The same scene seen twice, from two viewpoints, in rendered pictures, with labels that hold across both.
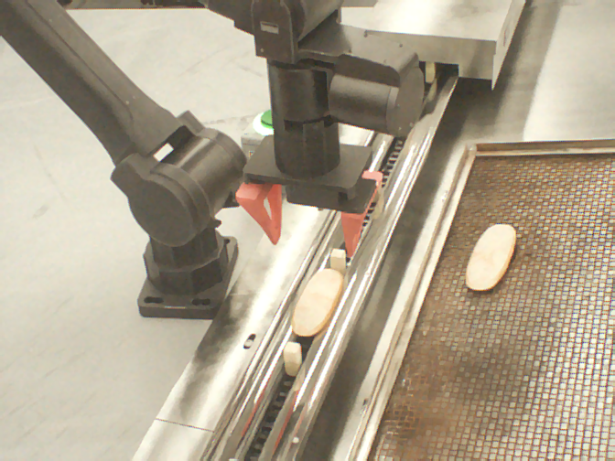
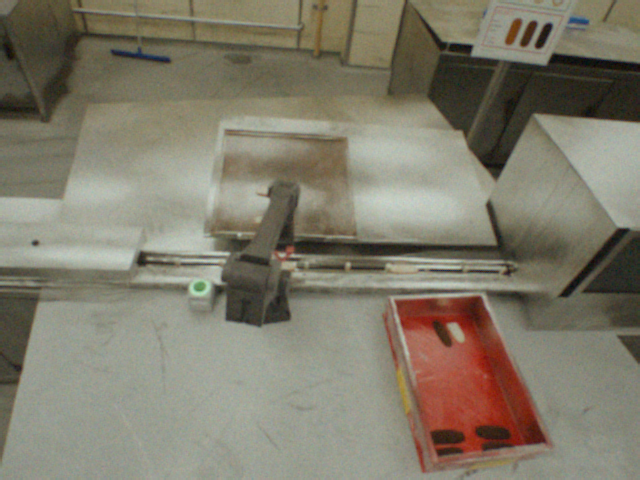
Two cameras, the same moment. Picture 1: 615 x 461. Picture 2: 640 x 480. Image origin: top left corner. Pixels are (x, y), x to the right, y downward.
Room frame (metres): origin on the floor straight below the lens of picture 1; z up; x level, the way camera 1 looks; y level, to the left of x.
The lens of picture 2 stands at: (1.07, 0.79, 1.92)
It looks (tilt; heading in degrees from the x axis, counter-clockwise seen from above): 47 degrees down; 239
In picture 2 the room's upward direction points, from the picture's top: 9 degrees clockwise
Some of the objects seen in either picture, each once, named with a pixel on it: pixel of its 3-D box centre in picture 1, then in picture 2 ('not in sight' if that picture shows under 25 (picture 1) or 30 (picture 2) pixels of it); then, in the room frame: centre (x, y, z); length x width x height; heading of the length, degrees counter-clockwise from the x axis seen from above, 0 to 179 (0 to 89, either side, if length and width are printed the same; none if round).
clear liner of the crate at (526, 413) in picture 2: not in sight; (457, 372); (0.41, 0.54, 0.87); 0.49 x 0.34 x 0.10; 72
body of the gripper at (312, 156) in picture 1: (307, 141); (283, 226); (0.72, -0.01, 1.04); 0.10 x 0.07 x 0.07; 68
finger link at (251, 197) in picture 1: (286, 203); (282, 248); (0.73, 0.02, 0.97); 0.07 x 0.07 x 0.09; 68
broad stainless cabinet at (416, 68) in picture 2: not in sight; (520, 91); (-1.84, -1.30, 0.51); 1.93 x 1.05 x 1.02; 158
